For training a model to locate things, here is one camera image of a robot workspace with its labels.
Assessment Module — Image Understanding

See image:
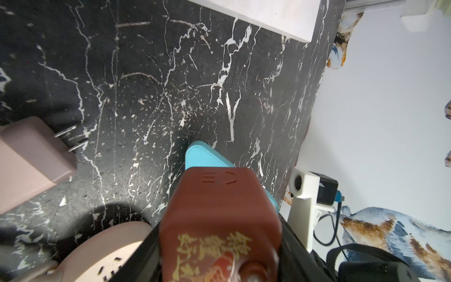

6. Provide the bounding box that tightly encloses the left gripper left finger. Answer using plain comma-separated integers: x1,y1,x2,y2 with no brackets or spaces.
110,223,162,282

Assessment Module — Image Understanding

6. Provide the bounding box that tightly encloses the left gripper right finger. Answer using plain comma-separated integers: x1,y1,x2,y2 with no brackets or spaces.
277,214,334,282

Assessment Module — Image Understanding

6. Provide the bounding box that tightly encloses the round pink socket hub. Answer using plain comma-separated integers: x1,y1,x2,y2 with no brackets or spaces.
12,222,152,282

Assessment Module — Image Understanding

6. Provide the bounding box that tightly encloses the dark red printed cube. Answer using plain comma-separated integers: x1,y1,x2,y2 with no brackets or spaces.
159,168,282,282

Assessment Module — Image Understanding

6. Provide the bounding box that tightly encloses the pink cube charger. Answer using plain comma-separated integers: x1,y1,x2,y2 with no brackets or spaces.
1,116,88,214

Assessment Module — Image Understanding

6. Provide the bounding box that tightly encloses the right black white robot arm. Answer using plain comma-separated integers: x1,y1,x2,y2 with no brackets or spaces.
326,243,419,282

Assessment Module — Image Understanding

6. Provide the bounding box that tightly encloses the white tiered display stand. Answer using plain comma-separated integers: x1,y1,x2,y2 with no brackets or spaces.
192,0,321,43

